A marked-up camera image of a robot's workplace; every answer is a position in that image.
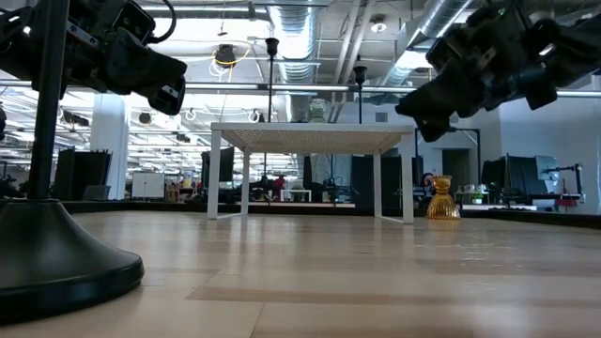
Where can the black metal candlestick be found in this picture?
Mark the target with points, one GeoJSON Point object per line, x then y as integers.
{"type": "Point", "coordinates": [360, 72]}
{"type": "Point", "coordinates": [271, 47]}
{"type": "Point", "coordinates": [56, 263]}

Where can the black monitor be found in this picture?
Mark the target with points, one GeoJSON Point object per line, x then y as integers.
{"type": "Point", "coordinates": [512, 176]}
{"type": "Point", "coordinates": [226, 164]}

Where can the black cabinet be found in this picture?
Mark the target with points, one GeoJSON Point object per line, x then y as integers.
{"type": "Point", "coordinates": [80, 173]}

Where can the white perforated metal shelf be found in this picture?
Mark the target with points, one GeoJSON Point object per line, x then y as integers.
{"type": "Point", "coordinates": [310, 138]}

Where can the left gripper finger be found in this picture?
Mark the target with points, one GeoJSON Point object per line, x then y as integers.
{"type": "Point", "coordinates": [170, 99]}
{"type": "Point", "coordinates": [136, 63]}

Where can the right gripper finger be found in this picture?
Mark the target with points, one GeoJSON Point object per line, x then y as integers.
{"type": "Point", "coordinates": [433, 129]}
{"type": "Point", "coordinates": [441, 96]}

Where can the black tubular stand frame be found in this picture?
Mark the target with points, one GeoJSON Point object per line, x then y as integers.
{"type": "Point", "coordinates": [465, 129]}

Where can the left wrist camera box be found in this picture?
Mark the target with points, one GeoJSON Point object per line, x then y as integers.
{"type": "Point", "coordinates": [134, 21]}

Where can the grey wall vent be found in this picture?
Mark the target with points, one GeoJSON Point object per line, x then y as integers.
{"type": "Point", "coordinates": [381, 117]}

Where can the silver spiral ventilation duct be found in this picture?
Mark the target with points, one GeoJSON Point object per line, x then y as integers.
{"type": "Point", "coordinates": [296, 47]}
{"type": "Point", "coordinates": [436, 14]}

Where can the black table edge rail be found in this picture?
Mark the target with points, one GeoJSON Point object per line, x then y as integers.
{"type": "Point", "coordinates": [540, 219]}

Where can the grey monitor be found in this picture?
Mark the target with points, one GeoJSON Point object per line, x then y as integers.
{"type": "Point", "coordinates": [547, 166]}

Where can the amber glass candle holder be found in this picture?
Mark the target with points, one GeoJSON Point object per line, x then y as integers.
{"type": "Point", "coordinates": [443, 206]}

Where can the white square pillar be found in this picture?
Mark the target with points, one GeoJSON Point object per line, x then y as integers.
{"type": "Point", "coordinates": [110, 150]}

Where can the black partition panel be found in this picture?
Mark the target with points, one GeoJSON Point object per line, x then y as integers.
{"type": "Point", "coordinates": [364, 180]}

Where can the long black light rail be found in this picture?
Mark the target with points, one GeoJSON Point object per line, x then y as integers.
{"type": "Point", "coordinates": [263, 87]}

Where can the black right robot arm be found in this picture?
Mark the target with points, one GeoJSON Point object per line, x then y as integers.
{"type": "Point", "coordinates": [577, 47]}

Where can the white ceiling sensor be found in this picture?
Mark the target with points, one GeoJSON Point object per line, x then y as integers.
{"type": "Point", "coordinates": [378, 27]}

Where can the small white table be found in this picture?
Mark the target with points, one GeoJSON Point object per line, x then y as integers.
{"type": "Point", "coordinates": [296, 191]}

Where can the person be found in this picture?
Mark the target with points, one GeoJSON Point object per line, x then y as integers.
{"type": "Point", "coordinates": [426, 178]}

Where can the white cabinet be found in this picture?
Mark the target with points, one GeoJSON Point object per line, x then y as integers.
{"type": "Point", "coordinates": [148, 185]}

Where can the small red item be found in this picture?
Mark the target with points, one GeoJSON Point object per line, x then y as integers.
{"type": "Point", "coordinates": [566, 202]}

